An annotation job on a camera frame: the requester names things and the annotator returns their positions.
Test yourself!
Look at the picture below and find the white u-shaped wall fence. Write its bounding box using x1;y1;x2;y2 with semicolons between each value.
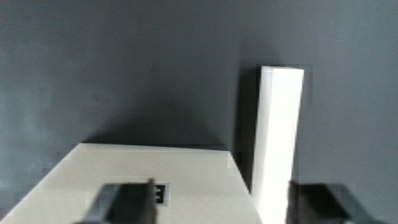
252;66;303;224

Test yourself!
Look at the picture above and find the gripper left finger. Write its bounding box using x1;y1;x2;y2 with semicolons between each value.
72;179;157;224

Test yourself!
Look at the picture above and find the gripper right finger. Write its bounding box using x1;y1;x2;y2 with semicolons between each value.
285;181;380;224

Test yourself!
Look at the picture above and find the white cabinet top block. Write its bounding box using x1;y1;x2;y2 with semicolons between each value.
0;144;261;224

